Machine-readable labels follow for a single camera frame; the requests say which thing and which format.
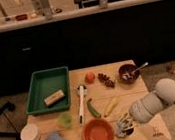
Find metal cup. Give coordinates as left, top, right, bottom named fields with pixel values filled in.
left=115, top=122, right=134, bottom=139

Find black chair base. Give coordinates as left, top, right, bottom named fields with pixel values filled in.
left=0, top=102, right=21, bottom=140

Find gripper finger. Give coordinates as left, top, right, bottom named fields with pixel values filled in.
left=122, top=122, right=134, bottom=131
left=117, top=112, right=128, bottom=122

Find white paper cup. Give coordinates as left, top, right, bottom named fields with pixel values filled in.
left=20, top=123, right=41, bottom=140

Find green plastic cup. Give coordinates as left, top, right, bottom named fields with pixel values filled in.
left=57, top=112, right=72, bottom=129

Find green plastic tray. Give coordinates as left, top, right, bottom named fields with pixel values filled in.
left=26, top=66, right=71, bottom=116

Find green pepper toy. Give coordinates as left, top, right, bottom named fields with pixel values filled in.
left=87, top=98, right=101, bottom=119

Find dark grape bunch toy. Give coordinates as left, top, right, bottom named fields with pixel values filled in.
left=97, top=73, right=115, bottom=88

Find dark red bowl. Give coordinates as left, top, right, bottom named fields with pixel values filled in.
left=118, top=63, right=140, bottom=85

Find metal spoon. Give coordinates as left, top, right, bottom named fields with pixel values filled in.
left=123, top=62, right=149, bottom=77

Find orange tomato toy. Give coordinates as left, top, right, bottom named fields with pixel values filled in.
left=84, top=72, right=95, bottom=84

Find yellow corn toy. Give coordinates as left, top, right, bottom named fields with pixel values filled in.
left=104, top=97, right=119, bottom=117

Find wooden block eraser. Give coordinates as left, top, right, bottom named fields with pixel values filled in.
left=45, top=89, right=65, bottom=107

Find orange plastic bowl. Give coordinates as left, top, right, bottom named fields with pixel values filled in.
left=81, top=118, right=114, bottom=140

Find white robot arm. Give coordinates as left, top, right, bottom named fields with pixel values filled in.
left=125, top=78, right=175, bottom=124

